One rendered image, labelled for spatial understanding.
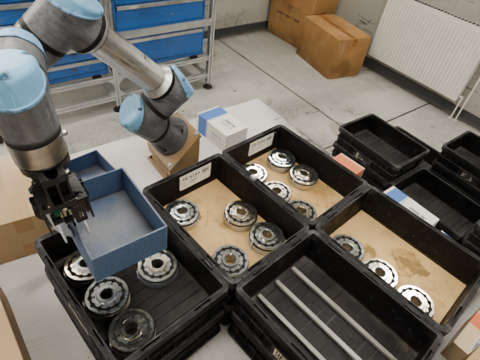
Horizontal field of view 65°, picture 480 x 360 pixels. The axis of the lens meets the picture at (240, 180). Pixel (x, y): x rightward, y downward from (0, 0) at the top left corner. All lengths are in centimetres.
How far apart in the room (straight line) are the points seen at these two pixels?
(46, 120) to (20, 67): 7
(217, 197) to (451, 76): 299
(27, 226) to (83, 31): 56
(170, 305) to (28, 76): 66
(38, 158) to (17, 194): 69
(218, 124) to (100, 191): 83
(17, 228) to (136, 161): 54
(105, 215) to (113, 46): 44
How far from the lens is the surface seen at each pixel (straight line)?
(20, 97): 54
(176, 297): 101
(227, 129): 159
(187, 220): 112
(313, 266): 112
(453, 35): 385
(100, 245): 82
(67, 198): 64
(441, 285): 126
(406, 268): 124
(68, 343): 114
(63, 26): 99
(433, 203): 226
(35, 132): 56
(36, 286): 125
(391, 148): 231
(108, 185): 89
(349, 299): 110
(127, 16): 288
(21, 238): 126
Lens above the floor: 171
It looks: 43 degrees down
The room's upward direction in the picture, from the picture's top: 9 degrees clockwise
